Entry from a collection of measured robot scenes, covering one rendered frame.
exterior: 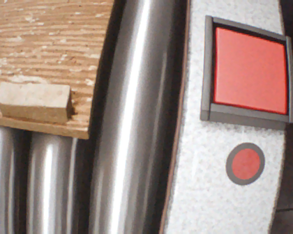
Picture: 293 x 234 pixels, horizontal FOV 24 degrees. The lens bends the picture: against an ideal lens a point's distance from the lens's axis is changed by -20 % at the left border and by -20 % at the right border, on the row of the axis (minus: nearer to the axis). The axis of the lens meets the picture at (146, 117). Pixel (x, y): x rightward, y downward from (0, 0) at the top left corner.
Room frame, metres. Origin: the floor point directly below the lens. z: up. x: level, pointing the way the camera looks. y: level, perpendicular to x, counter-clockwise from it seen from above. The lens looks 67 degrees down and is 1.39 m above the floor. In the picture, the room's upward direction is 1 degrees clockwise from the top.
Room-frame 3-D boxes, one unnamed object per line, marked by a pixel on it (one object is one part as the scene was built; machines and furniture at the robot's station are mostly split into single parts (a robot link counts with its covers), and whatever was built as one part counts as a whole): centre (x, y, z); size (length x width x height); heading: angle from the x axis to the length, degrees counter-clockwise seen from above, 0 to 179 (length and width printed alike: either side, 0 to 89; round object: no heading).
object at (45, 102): (0.19, 0.07, 0.95); 0.06 x 0.02 x 0.03; 84
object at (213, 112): (0.23, -0.07, 0.92); 0.08 x 0.08 x 0.02; 83
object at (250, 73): (0.23, -0.07, 0.92); 0.06 x 0.06 x 0.01; 83
